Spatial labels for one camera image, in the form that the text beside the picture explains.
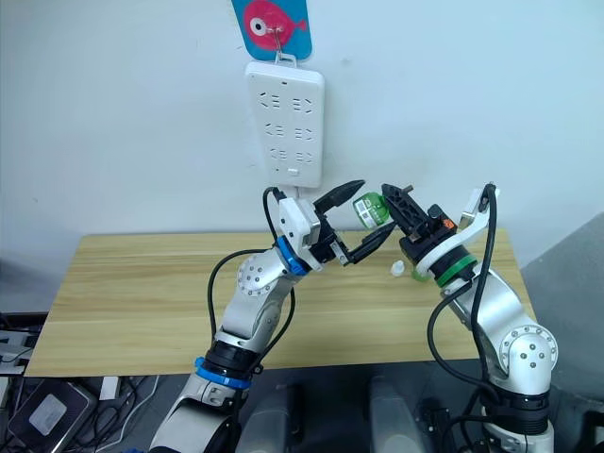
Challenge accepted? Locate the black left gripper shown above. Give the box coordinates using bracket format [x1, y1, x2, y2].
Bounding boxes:
[309, 179, 397, 268]

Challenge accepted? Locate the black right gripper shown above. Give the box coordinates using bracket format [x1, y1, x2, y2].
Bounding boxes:
[380, 183, 458, 260]

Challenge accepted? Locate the green mosquito repellent heater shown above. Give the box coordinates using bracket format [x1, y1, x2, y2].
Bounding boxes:
[352, 187, 417, 231]

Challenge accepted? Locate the white power strip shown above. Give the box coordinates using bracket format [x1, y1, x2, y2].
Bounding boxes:
[243, 52, 327, 188]

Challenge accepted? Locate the blue fish hook card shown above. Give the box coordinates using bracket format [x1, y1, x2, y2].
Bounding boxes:
[230, 0, 314, 63]

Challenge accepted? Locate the black device with grey panel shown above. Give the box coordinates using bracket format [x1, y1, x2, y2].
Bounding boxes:
[6, 378, 97, 453]

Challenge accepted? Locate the grey equipment box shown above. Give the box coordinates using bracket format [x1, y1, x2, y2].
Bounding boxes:
[0, 328, 35, 377]

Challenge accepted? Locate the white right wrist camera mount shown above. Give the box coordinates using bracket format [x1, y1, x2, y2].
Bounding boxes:
[413, 186, 502, 280]

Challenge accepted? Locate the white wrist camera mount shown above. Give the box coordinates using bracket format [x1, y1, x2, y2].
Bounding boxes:
[277, 196, 327, 272]
[413, 186, 502, 280]

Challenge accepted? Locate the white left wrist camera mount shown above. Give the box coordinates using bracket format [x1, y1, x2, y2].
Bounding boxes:
[277, 196, 327, 272]

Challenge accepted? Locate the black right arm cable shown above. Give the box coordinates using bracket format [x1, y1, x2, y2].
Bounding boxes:
[427, 180, 502, 453]

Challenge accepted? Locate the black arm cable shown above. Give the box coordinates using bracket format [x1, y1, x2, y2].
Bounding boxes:
[207, 186, 297, 375]
[427, 180, 502, 453]

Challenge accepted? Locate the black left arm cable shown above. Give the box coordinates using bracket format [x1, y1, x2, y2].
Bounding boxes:
[207, 186, 297, 375]

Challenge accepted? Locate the metal wall hook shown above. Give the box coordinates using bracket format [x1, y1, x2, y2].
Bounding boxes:
[265, 25, 288, 60]

